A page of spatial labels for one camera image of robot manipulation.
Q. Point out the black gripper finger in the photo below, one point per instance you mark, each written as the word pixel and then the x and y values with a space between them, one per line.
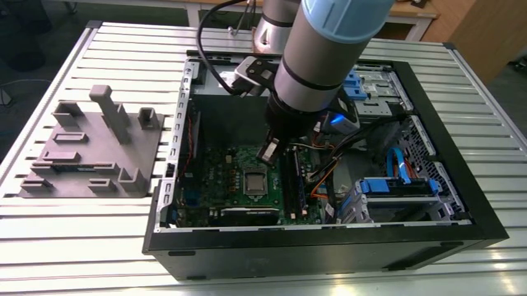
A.
pixel 269 151

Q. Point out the silver CPU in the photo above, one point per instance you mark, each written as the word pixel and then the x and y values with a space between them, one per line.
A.
pixel 256 182

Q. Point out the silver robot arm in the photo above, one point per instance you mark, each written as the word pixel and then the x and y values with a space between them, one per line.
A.
pixel 324 55

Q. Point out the black RAM slot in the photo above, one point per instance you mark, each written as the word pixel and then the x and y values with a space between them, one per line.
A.
pixel 296 182
pixel 291 182
pixel 300 182
pixel 285 182

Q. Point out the green motherboard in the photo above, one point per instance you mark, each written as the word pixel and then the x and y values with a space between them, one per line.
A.
pixel 217 158

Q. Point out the grey power supply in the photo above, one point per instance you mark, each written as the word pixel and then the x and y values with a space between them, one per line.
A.
pixel 221 117

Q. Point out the blue plastic drive carrier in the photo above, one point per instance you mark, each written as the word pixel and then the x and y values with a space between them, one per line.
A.
pixel 356 92

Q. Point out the black graphics card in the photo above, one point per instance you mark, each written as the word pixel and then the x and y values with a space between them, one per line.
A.
pixel 247 216

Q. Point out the metal drive cage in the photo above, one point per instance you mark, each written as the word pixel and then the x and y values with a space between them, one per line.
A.
pixel 379 108

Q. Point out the blue board connector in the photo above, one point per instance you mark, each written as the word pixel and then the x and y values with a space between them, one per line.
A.
pixel 190 197

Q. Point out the hard disk in blue carrier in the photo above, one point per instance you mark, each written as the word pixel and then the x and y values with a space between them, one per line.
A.
pixel 376 186

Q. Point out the black PC case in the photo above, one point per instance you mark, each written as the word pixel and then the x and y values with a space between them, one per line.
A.
pixel 288 256

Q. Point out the metal disk bay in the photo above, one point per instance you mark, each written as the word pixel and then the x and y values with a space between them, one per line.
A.
pixel 403 199

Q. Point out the grey parts rack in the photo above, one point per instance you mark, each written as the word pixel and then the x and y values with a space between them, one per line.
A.
pixel 102 172

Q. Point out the wooden desk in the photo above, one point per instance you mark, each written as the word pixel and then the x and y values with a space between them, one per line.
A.
pixel 411 12

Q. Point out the dark RAM stick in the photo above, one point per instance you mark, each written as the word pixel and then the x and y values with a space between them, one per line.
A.
pixel 76 168

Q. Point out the wooden cabinet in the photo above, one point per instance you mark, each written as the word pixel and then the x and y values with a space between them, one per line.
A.
pixel 485 31

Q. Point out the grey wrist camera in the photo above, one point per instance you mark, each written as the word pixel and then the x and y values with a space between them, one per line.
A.
pixel 247 74

